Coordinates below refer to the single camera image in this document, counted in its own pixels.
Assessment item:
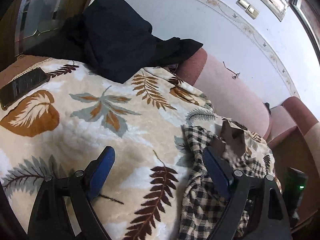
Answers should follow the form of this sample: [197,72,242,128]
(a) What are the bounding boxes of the cream leaf pattern blanket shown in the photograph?
[1,59,275,239]

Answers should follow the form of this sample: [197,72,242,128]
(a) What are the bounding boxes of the eyeglasses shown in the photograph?
[223,61,240,80]

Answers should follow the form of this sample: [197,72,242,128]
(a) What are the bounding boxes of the small black object on cushion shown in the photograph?
[264,102,271,115]

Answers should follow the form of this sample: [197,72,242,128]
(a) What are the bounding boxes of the beige wall switch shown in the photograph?
[236,0,259,20]

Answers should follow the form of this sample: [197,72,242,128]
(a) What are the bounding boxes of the pink bolster cushion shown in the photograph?
[176,48,271,140]

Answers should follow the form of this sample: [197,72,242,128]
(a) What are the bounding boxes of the black smartphone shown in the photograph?
[1,68,50,110]

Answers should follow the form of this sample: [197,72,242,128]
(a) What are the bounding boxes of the black garment pile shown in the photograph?
[25,0,203,83]

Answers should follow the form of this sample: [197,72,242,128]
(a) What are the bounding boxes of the wooden glass panel door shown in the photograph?
[1,0,89,69]

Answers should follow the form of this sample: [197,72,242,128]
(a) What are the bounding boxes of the black beige checkered shirt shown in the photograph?
[176,119,282,240]

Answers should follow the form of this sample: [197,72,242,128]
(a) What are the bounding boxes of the pink brown side cushion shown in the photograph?
[267,96,319,148]

